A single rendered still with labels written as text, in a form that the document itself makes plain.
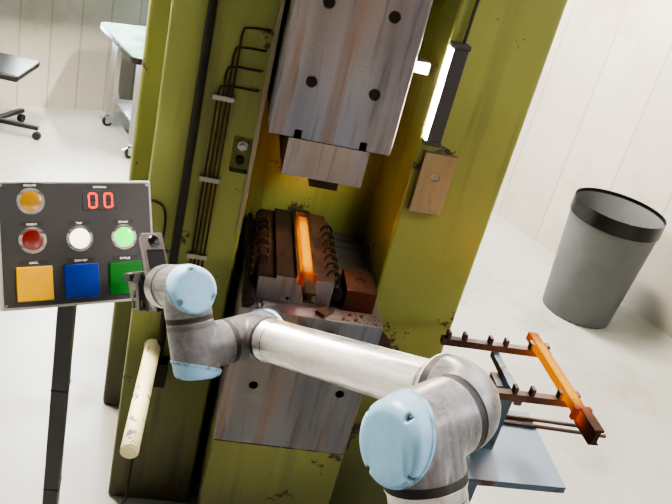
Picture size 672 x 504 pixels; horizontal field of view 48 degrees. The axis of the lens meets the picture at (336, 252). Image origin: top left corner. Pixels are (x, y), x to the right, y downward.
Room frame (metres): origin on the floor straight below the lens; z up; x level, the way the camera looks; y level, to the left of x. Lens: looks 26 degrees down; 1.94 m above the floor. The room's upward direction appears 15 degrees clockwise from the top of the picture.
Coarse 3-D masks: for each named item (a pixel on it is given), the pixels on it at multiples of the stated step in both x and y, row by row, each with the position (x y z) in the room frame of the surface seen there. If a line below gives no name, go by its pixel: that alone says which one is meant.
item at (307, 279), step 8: (304, 224) 2.02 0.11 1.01; (304, 232) 1.97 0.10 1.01; (304, 240) 1.92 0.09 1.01; (304, 248) 1.87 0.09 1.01; (304, 256) 1.82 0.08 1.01; (304, 264) 1.78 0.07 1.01; (304, 272) 1.72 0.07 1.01; (312, 272) 1.75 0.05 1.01; (304, 280) 1.69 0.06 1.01; (312, 280) 1.70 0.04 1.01; (304, 288) 1.65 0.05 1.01; (312, 288) 1.66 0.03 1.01; (304, 296) 1.65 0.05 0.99; (312, 296) 1.66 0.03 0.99
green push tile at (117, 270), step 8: (112, 264) 1.48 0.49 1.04; (120, 264) 1.49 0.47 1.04; (128, 264) 1.50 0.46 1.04; (136, 264) 1.51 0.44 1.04; (112, 272) 1.47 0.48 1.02; (120, 272) 1.48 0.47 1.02; (128, 272) 1.49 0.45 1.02; (112, 280) 1.46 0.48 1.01; (120, 280) 1.47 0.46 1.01; (112, 288) 1.46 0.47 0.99; (120, 288) 1.47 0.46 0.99; (128, 288) 1.48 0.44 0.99
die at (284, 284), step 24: (288, 216) 2.09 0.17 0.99; (312, 216) 2.13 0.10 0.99; (264, 240) 1.91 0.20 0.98; (288, 240) 1.93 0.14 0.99; (312, 240) 1.95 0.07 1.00; (264, 264) 1.77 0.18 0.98; (288, 264) 1.79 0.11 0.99; (312, 264) 1.81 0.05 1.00; (264, 288) 1.71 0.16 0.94; (288, 288) 1.72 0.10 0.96
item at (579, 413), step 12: (528, 336) 1.84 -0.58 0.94; (540, 348) 1.77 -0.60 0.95; (540, 360) 1.74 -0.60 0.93; (552, 360) 1.72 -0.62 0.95; (552, 372) 1.67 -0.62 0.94; (564, 384) 1.62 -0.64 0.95; (564, 396) 1.59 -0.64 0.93; (576, 396) 1.58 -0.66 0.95; (576, 408) 1.52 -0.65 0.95; (588, 408) 1.53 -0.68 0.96; (576, 420) 1.52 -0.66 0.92; (588, 420) 1.48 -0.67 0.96; (588, 432) 1.47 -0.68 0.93; (600, 432) 1.45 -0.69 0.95; (588, 444) 1.44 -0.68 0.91
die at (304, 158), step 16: (288, 144) 1.71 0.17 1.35; (304, 144) 1.71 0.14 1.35; (320, 144) 1.72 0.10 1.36; (288, 160) 1.71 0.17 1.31; (304, 160) 1.72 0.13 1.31; (320, 160) 1.72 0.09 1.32; (336, 160) 1.73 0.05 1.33; (352, 160) 1.74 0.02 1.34; (304, 176) 1.72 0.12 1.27; (320, 176) 1.73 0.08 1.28; (336, 176) 1.73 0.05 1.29; (352, 176) 1.74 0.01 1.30
